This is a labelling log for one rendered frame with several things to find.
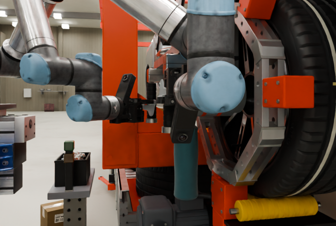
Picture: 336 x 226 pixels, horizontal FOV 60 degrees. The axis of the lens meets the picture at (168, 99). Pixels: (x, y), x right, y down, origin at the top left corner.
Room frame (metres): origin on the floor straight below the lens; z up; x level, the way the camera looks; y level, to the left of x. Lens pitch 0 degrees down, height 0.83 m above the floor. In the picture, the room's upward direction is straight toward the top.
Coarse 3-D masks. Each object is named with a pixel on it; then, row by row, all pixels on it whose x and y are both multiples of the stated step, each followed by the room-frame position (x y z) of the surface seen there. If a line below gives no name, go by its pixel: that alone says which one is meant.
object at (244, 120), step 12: (240, 36) 1.07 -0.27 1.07; (276, 36) 0.79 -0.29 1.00; (240, 48) 1.14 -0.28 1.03; (240, 60) 1.18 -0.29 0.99; (252, 60) 0.99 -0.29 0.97; (252, 72) 0.97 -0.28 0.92; (288, 72) 0.74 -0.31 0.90; (252, 84) 1.05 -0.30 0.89; (252, 96) 1.05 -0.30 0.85; (252, 108) 1.04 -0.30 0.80; (288, 108) 0.74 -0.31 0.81; (228, 120) 1.16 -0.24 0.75; (240, 120) 1.21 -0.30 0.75; (252, 120) 0.96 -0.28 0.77; (228, 132) 1.17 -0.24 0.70; (240, 132) 1.05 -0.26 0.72; (252, 132) 0.96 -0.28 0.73; (228, 144) 1.12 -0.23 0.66; (240, 144) 1.05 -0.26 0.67; (264, 168) 0.86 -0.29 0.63
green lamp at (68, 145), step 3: (66, 141) 1.22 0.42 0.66; (69, 141) 1.22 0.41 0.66; (72, 141) 1.22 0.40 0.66; (66, 144) 1.21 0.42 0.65; (69, 144) 1.22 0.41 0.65; (72, 144) 1.22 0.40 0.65; (66, 147) 1.21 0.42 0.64; (69, 147) 1.22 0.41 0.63; (72, 147) 1.22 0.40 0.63; (66, 150) 1.21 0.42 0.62; (69, 150) 1.22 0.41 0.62; (72, 150) 1.22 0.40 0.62
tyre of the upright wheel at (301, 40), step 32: (288, 0) 0.77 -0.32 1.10; (320, 0) 0.80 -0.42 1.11; (288, 32) 0.73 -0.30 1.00; (320, 32) 0.71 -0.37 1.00; (288, 64) 0.73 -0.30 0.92; (320, 64) 0.67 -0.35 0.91; (320, 96) 0.66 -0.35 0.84; (288, 128) 0.73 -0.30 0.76; (320, 128) 0.67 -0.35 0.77; (288, 160) 0.73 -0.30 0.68; (320, 160) 0.71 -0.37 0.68; (256, 192) 0.89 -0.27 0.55; (288, 192) 0.83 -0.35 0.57; (320, 192) 0.86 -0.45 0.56
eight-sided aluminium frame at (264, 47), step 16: (240, 16) 0.81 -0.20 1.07; (256, 32) 0.74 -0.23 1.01; (272, 32) 0.76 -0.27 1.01; (256, 48) 0.72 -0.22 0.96; (272, 48) 0.70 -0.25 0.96; (256, 64) 0.72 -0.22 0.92; (272, 64) 0.73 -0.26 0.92; (256, 80) 0.72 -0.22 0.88; (256, 96) 0.72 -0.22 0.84; (256, 112) 0.72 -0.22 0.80; (272, 112) 0.73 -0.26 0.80; (208, 128) 1.20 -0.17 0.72; (256, 128) 0.72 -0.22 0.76; (272, 128) 0.70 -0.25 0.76; (208, 144) 1.10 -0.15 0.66; (256, 144) 0.72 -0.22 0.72; (272, 144) 0.72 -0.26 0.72; (208, 160) 1.07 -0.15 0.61; (224, 160) 1.03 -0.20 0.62; (240, 160) 0.81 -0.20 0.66; (256, 160) 0.81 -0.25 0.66; (224, 176) 0.93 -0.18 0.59; (240, 176) 0.82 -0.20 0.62; (256, 176) 0.83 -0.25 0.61
